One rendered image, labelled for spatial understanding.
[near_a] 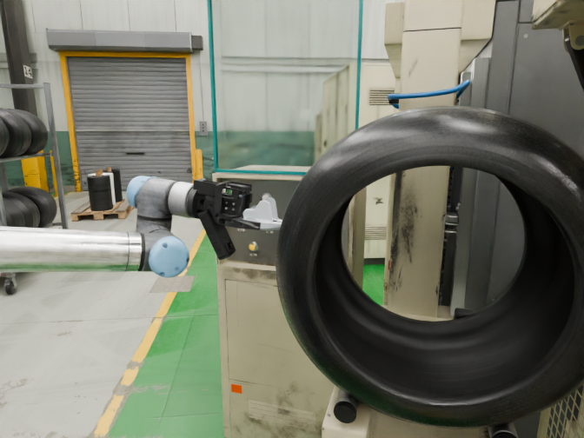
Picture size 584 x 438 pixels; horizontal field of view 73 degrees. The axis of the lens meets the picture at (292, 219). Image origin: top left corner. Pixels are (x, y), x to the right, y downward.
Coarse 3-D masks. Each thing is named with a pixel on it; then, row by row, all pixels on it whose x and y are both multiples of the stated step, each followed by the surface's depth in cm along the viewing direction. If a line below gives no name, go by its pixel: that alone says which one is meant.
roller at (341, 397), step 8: (344, 392) 79; (336, 400) 78; (344, 400) 77; (352, 400) 77; (336, 408) 76; (344, 408) 76; (352, 408) 76; (336, 416) 77; (344, 416) 76; (352, 416) 76
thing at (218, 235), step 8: (200, 216) 84; (208, 216) 83; (208, 224) 84; (216, 224) 85; (208, 232) 84; (216, 232) 84; (224, 232) 87; (216, 240) 84; (224, 240) 86; (216, 248) 85; (224, 248) 85; (232, 248) 87; (224, 256) 85
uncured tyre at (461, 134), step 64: (384, 128) 63; (448, 128) 59; (512, 128) 58; (320, 192) 66; (512, 192) 82; (576, 192) 55; (320, 256) 96; (576, 256) 56; (320, 320) 70; (384, 320) 96; (448, 320) 94; (512, 320) 87; (576, 320) 58; (384, 384) 70; (448, 384) 82; (512, 384) 64; (576, 384) 62
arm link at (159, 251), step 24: (0, 240) 63; (24, 240) 64; (48, 240) 66; (72, 240) 68; (96, 240) 70; (120, 240) 72; (144, 240) 75; (168, 240) 75; (0, 264) 63; (24, 264) 65; (48, 264) 66; (72, 264) 68; (96, 264) 70; (120, 264) 72; (144, 264) 74; (168, 264) 74
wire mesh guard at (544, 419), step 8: (576, 392) 86; (568, 400) 90; (560, 408) 94; (544, 416) 103; (544, 424) 103; (552, 424) 98; (576, 424) 85; (544, 432) 104; (552, 432) 99; (568, 432) 89; (576, 432) 85
